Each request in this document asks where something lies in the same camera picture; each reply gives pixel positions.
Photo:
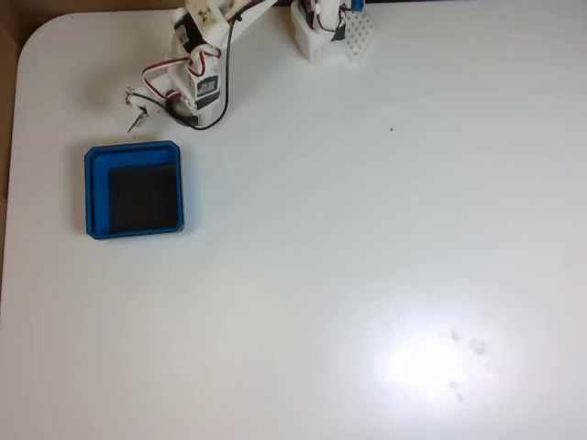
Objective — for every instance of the black square box liner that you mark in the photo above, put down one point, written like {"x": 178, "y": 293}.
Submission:
{"x": 142, "y": 197}

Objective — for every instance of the black tape roll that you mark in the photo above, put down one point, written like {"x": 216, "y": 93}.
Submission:
{"x": 183, "y": 120}

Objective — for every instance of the blue clamp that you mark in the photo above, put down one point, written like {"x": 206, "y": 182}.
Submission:
{"x": 357, "y": 4}

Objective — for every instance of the blue box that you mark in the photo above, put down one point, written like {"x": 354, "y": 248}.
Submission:
{"x": 98, "y": 192}

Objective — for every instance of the white perforated plate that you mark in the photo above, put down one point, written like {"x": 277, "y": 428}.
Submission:
{"x": 360, "y": 39}

